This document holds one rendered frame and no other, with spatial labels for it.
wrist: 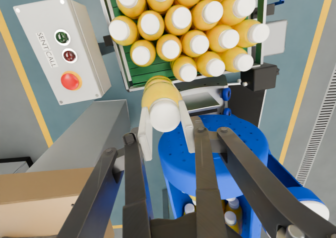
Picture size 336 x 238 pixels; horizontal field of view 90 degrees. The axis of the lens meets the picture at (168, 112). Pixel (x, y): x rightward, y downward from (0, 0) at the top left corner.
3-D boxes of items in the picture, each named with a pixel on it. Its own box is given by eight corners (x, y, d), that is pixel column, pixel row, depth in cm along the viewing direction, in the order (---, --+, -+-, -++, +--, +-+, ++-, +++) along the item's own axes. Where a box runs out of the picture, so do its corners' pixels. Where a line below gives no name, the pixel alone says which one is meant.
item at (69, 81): (67, 90, 38) (64, 91, 36) (60, 74, 36) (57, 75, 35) (82, 87, 37) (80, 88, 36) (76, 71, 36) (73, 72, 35)
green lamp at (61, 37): (60, 44, 34) (56, 44, 33) (55, 32, 33) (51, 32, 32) (70, 42, 34) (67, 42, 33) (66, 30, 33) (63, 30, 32)
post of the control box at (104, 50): (130, 45, 136) (77, 62, 45) (128, 40, 134) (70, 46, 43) (135, 44, 136) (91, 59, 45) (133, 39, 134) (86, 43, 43)
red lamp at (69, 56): (67, 62, 35) (64, 63, 34) (62, 51, 34) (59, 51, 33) (77, 60, 35) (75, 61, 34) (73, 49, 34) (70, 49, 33)
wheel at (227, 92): (221, 103, 55) (227, 103, 54) (221, 89, 53) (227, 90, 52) (226, 97, 58) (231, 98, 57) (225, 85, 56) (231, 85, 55)
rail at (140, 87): (131, 89, 54) (129, 91, 51) (130, 86, 53) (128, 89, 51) (255, 65, 53) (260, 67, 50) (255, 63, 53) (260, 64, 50)
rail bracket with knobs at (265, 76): (233, 85, 61) (247, 93, 51) (232, 64, 58) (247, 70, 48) (260, 79, 60) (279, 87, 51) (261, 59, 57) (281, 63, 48)
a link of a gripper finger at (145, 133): (152, 160, 16) (144, 162, 16) (152, 125, 23) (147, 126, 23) (145, 134, 15) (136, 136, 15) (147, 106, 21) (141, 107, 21)
